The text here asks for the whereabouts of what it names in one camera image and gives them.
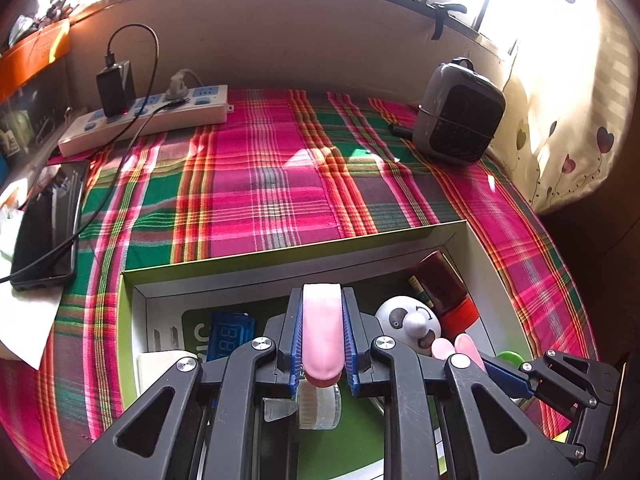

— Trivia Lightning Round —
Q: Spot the black charger cable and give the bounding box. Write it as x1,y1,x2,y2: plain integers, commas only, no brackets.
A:
0,24,186,286

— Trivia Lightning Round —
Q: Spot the black space heater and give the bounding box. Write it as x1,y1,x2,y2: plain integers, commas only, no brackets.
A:
412,57,507,166

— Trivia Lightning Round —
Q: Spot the black hanging strap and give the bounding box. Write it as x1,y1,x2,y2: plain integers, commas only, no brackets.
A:
432,2,468,41

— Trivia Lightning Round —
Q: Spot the black smartphone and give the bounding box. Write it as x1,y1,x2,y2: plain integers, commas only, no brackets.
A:
10,159,92,292

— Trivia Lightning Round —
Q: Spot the white paper sheet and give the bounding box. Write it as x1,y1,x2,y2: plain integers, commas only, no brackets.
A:
0,180,63,368

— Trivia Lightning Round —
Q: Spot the pink hair clip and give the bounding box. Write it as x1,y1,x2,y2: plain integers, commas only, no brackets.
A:
431,334,483,368
301,283,346,386

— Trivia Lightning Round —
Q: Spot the green cardboard box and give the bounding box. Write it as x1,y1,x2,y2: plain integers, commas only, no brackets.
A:
118,219,571,480

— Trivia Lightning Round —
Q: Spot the pale clutter pile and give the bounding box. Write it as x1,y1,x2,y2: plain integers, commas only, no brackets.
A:
10,2,76,43

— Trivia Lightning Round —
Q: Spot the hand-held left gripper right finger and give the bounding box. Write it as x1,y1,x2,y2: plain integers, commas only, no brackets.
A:
341,287,583,480

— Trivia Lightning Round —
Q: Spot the white power strip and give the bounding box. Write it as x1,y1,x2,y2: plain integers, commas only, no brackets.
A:
57,85,235,157

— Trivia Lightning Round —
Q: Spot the blue transparent electronic module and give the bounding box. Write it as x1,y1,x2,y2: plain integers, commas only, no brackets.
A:
205,311,256,363

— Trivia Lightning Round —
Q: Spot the clear plastic container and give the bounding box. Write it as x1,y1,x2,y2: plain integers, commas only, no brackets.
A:
0,60,71,161

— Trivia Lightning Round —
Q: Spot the white round jar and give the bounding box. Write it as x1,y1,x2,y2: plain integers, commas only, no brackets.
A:
296,380,343,431

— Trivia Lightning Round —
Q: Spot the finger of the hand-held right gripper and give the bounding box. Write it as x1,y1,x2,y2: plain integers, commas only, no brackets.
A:
482,350,621,409
552,404,609,467

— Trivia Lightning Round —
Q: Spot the white panda massager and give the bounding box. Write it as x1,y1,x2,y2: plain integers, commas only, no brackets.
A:
375,296,442,358

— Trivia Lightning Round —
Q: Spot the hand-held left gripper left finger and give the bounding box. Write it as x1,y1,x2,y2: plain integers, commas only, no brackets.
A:
60,287,307,480

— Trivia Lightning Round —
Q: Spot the pink green plaid blanket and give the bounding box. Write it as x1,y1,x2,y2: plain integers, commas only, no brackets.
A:
0,87,601,480

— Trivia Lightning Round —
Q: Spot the cream heart print curtain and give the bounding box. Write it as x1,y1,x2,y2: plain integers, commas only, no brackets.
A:
490,0,640,216

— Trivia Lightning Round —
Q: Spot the orange plastic tray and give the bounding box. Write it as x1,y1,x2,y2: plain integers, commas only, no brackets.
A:
0,17,72,103

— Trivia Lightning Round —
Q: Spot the white charger adapter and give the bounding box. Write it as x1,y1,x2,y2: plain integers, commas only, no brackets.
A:
137,351,201,401

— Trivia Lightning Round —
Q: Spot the white plug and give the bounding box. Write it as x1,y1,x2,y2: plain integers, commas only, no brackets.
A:
165,71,201,101

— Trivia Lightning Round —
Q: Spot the black charger adapter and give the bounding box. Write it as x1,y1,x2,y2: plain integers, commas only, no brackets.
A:
96,60,137,117

